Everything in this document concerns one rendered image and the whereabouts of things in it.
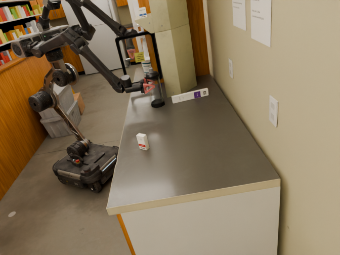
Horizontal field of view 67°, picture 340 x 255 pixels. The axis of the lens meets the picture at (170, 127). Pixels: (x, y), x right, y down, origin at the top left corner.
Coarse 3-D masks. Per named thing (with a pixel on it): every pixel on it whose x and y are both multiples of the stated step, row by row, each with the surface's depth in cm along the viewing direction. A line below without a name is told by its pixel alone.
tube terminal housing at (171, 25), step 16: (160, 0) 160; (176, 0) 167; (160, 16) 165; (176, 16) 170; (160, 32) 169; (176, 32) 173; (160, 48) 174; (176, 48) 176; (176, 64) 180; (192, 64) 193; (176, 80) 186; (192, 80) 198
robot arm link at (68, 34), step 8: (64, 32) 155; (72, 32) 158; (48, 40) 169; (56, 40) 163; (64, 40) 159; (72, 40) 157; (80, 40) 160; (32, 48) 176; (40, 48) 174; (48, 48) 172; (40, 56) 178
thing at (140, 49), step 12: (120, 36) 196; (144, 36) 198; (120, 48) 200; (132, 48) 201; (144, 48) 203; (156, 48) 204; (132, 60) 205; (144, 60) 207; (132, 72) 210; (144, 72) 211
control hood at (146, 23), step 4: (148, 16) 171; (136, 20) 165; (140, 20) 165; (144, 20) 165; (148, 20) 165; (140, 24) 166; (144, 24) 166; (148, 24) 167; (152, 24) 167; (144, 28) 168; (148, 28) 168; (152, 28) 168; (152, 32) 169
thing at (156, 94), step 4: (144, 76) 171; (152, 76) 168; (148, 80) 170; (152, 80) 169; (156, 80) 170; (152, 84) 171; (156, 84) 171; (160, 84) 175; (148, 88) 174; (156, 88) 172; (160, 88) 175; (152, 92) 174; (156, 92) 173; (160, 92) 175; (152, 96) 175; (156, 96) 175; (160, 96) 176; (152, 100) 177; (156, 100) 176; (160, 100) 177
